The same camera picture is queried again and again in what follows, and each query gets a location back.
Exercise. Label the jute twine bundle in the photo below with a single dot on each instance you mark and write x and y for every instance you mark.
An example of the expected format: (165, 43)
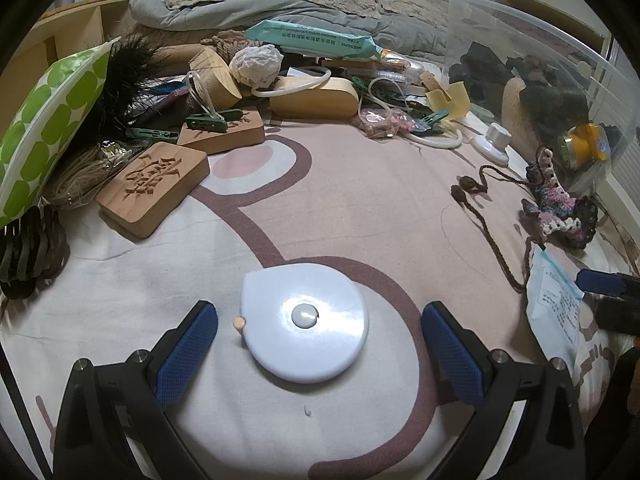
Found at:
(80, 180)

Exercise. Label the white lace ball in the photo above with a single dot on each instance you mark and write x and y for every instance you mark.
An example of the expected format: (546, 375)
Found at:
(257, 65)

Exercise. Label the black cloth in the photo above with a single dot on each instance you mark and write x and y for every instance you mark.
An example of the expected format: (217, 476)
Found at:
(480, 65)

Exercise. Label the long wooden shelf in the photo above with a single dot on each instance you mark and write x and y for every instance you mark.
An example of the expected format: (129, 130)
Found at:
(75, 30)

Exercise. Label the small white flat bottle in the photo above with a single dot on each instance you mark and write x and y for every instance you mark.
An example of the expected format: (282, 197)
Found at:
(492, 142)

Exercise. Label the pale yellow plastic piece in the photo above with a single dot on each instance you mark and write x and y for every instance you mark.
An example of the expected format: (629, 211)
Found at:
(447, 97)

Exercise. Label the teal wipes pack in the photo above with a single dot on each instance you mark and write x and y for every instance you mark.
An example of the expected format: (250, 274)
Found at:
(310, 40)

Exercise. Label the multicolour crochet piece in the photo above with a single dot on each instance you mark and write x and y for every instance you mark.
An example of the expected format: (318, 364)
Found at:
(560, 205)

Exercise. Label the white louvred door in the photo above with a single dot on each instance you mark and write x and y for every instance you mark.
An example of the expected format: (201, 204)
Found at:
(622, 175)

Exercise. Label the clear plastic storage bin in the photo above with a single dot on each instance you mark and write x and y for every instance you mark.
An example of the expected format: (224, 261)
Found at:
(565, 70)

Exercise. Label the teal plastic clip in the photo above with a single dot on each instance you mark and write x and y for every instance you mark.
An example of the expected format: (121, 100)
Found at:
(430, 122)

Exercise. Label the white pouch blue edge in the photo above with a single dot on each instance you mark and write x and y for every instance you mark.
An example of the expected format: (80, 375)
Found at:
(555, 305)

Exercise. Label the rounded wooden box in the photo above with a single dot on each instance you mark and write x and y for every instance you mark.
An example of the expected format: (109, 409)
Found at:
(315, 100)

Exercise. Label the pink bead bag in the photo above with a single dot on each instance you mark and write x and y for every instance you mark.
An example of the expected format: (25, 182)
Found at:
(385, 122)

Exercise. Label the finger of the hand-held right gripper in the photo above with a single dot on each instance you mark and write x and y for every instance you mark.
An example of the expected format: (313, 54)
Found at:
(620, 315)
(600, 281)

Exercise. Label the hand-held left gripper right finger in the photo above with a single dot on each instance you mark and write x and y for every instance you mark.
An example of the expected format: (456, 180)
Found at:
(450, 355)

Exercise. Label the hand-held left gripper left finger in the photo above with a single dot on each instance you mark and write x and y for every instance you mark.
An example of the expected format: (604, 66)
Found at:
(187, 355)

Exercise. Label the brown paper tube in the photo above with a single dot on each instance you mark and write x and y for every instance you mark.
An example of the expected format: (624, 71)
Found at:
(175, 56)

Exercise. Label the white round tape measure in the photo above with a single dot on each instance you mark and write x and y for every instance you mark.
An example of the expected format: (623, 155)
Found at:
(305, 330)

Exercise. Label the carved wooden block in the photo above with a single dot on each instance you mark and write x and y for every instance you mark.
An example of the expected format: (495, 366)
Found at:
(230, 137)
(150, 190)

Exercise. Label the dark wavy hair clip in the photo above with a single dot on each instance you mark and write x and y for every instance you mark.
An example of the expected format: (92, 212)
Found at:
(30, 255)

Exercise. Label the green polka dot pouch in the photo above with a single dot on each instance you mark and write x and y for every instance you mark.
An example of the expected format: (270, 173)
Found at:
(45, 125)

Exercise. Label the wooden clog sandal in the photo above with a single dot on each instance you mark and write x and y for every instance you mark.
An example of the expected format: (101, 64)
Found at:
(215, 77)

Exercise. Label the black feather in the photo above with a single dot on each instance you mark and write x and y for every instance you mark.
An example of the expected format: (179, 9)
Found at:
(125, 75)

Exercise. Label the yellow roll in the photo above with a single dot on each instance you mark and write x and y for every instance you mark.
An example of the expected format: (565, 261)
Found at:
(587, 145)

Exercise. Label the beige knit piece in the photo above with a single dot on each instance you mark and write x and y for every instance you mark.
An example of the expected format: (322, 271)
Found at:
(515, 110)

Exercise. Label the green clothespin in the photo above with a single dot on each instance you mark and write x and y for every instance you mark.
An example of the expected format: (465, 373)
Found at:
(152, 135)
(212, 120)

